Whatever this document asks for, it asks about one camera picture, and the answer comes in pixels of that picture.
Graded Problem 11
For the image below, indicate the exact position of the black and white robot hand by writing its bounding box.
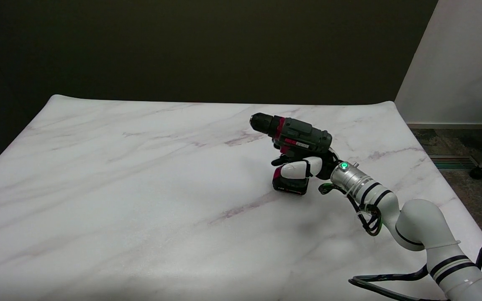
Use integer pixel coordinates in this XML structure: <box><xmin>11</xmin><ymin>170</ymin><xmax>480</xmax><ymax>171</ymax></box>
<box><xmin>271</xmin><ymin>147</ymin><xmax>342</xmax><ymax>181</ymax></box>

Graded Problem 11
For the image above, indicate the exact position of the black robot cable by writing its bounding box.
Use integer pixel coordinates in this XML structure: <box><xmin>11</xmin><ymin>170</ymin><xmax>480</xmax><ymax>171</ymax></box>
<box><xmin>349</xmin><ymin>240</ymin><xmax>482</xmax><ymax>301</ymax></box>

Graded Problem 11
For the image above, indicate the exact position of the black and red power screwdriver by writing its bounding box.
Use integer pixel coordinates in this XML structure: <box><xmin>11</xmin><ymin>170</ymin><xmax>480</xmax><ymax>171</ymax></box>
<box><xmin>249</xmin><ymin>113</ymin><xmax>333</xmax><ymax>196</ymax></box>

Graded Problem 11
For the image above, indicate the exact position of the floor vent grille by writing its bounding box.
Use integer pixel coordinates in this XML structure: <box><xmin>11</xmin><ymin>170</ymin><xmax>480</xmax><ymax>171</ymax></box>
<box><xmin>429</xmin><ymin>156</ymin><xmax>481</xmax><ymax>170</ymax></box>

